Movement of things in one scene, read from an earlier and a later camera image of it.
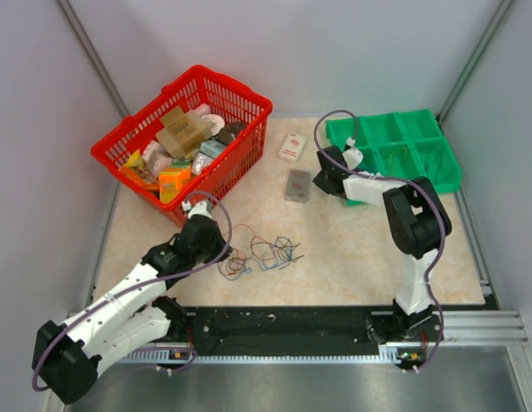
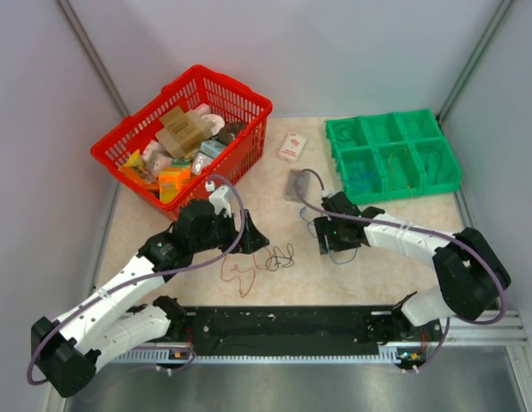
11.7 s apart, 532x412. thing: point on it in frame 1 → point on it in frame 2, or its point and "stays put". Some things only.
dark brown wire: (427, 161) stays put
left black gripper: (219, 239) → (252, 239)
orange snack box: (171, 182) stays put
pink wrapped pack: (155, 156) stays put
